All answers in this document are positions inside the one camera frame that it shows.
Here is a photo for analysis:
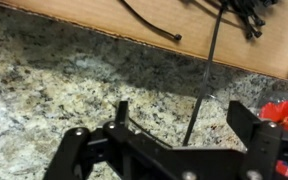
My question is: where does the large black zip tie bundle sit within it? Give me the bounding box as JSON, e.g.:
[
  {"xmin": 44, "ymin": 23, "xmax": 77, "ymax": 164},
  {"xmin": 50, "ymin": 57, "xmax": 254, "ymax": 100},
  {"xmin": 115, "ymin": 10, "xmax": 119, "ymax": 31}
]
[{"xmin": 217, "ymin": 0, "xmax": 280, "ymax": 40}]

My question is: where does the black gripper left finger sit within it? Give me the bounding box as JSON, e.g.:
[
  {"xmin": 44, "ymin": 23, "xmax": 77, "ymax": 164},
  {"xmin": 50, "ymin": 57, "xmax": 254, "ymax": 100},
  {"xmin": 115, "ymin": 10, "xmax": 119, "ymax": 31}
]
[{"xmin": 43, "ymin": 100, "xmax": 198, "ymax": 180}]

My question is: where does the cardboard box cover white rim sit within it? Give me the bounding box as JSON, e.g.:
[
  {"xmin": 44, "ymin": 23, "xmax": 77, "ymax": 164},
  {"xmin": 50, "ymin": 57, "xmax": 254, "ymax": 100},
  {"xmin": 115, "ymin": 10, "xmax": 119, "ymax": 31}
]
[{"xmin": 0, "ymin": 0, "xmax": 288, "ymax": 83}]

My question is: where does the Fiji water bottle blue cap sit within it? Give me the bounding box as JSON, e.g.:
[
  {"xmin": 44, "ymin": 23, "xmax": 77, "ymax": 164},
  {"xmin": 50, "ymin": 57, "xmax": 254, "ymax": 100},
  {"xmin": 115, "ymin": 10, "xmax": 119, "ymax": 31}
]
[{"xmin": 255, "ymin": 81, "xmax": 288, "ymax": 134}]

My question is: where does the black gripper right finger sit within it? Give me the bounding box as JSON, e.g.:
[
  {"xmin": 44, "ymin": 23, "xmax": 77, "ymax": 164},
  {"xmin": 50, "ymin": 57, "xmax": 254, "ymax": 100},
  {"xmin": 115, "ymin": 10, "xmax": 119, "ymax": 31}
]
[{"xmin": 226, "ymin": 100, "xmax": 288, "ymax": 180}]

